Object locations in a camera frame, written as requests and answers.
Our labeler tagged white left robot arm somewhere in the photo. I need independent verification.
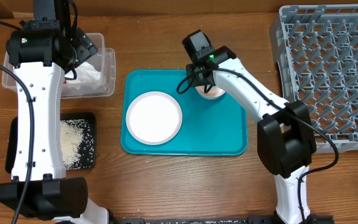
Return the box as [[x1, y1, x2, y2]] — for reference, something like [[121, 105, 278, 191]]
[[0, 0, 113, 223]]

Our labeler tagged pile of white rice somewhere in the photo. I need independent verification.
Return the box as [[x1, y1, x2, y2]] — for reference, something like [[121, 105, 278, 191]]
[[60, 119, 94, 170]]

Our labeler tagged black tray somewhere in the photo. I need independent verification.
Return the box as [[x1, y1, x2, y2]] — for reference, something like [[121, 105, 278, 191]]
[[4, 111, 97, 174]]

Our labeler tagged clear plastic bin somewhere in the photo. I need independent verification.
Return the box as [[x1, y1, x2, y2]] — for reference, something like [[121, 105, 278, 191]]
[[2, 31, 114, 110]]

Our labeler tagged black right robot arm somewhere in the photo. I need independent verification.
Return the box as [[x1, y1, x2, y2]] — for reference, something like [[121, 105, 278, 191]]
[[182, 30, 316, 223]]

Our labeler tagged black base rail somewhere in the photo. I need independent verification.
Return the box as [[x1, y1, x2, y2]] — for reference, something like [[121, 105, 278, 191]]
[[107, 214, 335, 224]]

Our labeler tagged grey dishwasher rack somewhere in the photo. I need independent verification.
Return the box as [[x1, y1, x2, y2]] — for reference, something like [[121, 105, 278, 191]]
[[270, 4, 358, 153]]

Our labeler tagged teal plastic tray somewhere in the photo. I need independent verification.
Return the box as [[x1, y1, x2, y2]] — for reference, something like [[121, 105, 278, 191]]
[[121, 70, 248, 156]]

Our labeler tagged large white plate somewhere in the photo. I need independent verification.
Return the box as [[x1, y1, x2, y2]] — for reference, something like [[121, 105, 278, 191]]
[[125, 91, 183, 146]]

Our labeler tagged small pink saucer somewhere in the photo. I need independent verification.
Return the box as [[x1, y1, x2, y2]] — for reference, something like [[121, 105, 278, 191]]
[[195, 86, 225, 100]]

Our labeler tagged white napkin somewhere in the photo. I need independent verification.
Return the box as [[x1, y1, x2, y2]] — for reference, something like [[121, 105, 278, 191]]
[[67, 62, 102, 88]]

